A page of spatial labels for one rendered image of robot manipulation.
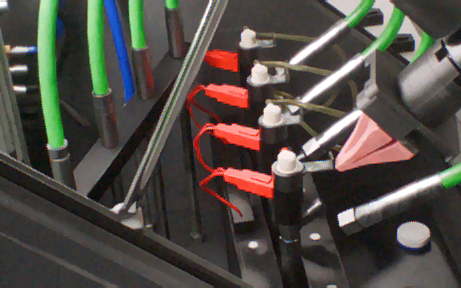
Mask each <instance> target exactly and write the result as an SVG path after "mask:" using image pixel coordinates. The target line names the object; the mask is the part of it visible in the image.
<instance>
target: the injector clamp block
mask: <svg viewBox="0 0 461 288"><path fill-rule="evenodd" d="M224 117H230V123H231V126H232V125H233V124H236V125H239V126H241V120H240V117H239V115H231V116H219V118H224ZM241 127H242V126H241ZM210 143H211V152H212V168H213V169H214V170H216V169H218V168H220V165H219V157H218V154H217V150H216V143H215V139H214V136H213V135H212V134H210ZM287 143H288V150H289V152H293V153H294V155H295V154H296V153H298V152H299V151H301V150H302V148H301V143H300V141H299V138H298V134H297V131H296V129H295V127H294V125H293V126H287ZM237 152H238V155H239V158H240V161H241V167H242V170H244V169H248V170H250V171H253V168H252V166H251V159H250V156H249V153H248V148H247V147H244V146H241V145H237ZM253 172H254V171H253ZM215 181H216V188H217V192H218V196H219V197H221V198H223V199H224V200H226V201H227V198H226V191H225V187H224V183H223V176H220V175H217V176H215ZM248 196H249V199H250V202H251V209H252V212H253V216H254V219H255V231H253V232H247V233H241V234H235V233H234V227H233V223H232V219H231V216H230V209H229V205H226V203H224V202H223V201H221V200H220V199H219V204H220V208H221V212H222V216H223V223H224V227H225V234H226V251H227V261H228V269H229V273H231V274H233V275H234V276H237V277H238V278H240V279H241V280H244V281H246V282H248V284H252V285H253V286H255V287H258V288H284V286H283V280H281V276H280V271H279V268H278V265H277V259H276V255H275V252H274V250H273V244H272V241H271V237H270V234H269V229H268V226H267V223H266V216H265V213H264V210H263V208H262V201H261V198H260V195H259V194H255V193H251V192H249V191H248ZM303 198H304V205H305V204H306V205H308V204H309V203H310V202H312V201H313V200H314V199H316V198H319V195H318V193H317V191H316V186H315V184H314V182H313V180H312V175H311V173H306V174H305V176H303ZM299 234H301V243H302V249H301V251H300V265H301V288H350V287H349V284H348V280H347V277H346V276H345V271H344V269H343V266H342V264H341V259H340V257H339V255H338V252H337V248H336V246H335V244H334V239H333V237H332V234H331V232H330V227H329V225H328V223H327V218H326V216H325V214H324V212H321V213H320V214H319V215H318V216H316V218H315V219H314V220H312V222H310V223H309V224H307V225H306V226H303V227H302V230H299Z"/></svg>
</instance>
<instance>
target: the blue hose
mask: <svg viewBox="0 0 461 288"><path fill-rule="evenodd" d="M105 8H106V11H107V14H108V17H109V23H110V26H111V29H112V36H113V39H114V42H115V46H116V53H117V56H118V60H119V67H120V70H121V74H122V78H123V86H124V91H125V98H126V104H127V102H128V101H129V100H130V98H131V97H132V96H133V95H134V93H135V89H134V79H133V75H132V72H131V68H130V60H129V57H128V53H127V50H126V42H125V39H124V35H123V29H122V25H121V22H120V19H119V13H118V9H117V6H116V2H115V0H105ZM63 26H64V25H63V23H62V21H61V20H60V19H59V18H58V16H57V35H56V43H57V42H58V40H59V39H60V38H61V36H62V32H63ZM27 50H28V54H29V56H31V55H38V43H37V44H36V45H28V46H27Z"/></svg>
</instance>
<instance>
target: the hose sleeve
mask: <svg viewBox="0 0 461 288"><path fill-rule="evenodd" d="M440 173H441V172H440V171H438V172H436V173H432V174H431V175H429V176H425V177H423V178H422V179H420V180H419V179H418V180H415V181H414V182H413V183H411V184H408V185H405V186H404V187H401V188H398V189H397V190H395V191H391V192H390V193H388V194H387V195H385V194H384V195H383V196H381V197H378V198H375V199H374V200H372V201H369V202H366V203H365V204H363V205H360V206H358V207H357V208H356V209H355V217H356V219H357V221H358V222H359V224H360V225H361V226H362V227H368V226H370V225H372V224H373V223H379V222H380V221H381V220H383V219H388V218H389V217H390V216H394V215H395V214H398V213H399V212H403V211H405V210H406V209H410V208H412V207H414V206H416V205H420V204H421V203H423V202H428V201H429V200H431V199H432V198H437V197H438V196H440V195H443V194H445V193H447V192H449V189H446V188H445V187H444V186H443V184H442V183H441V179H440Z"/></svg>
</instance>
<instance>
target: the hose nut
mask: <svg viewBox="0 0 461 288"><path fill-rule="evenodd" d="M357 207H358V206H356V207H355V208H353V209H349V210H348V211H346V212H342V213H341V214H339V215H338V219H339V224H340V227H341V229H342V230H343V231H344V233H345V234H346V235H347V236H348V235H350V234H354V233H355V232H357V231H359V230H362V229H364V228H366V227H362V226H361V225H360V224H359V222H358V221H357V219H356V217H355V209H356V208H357Z"/></svg>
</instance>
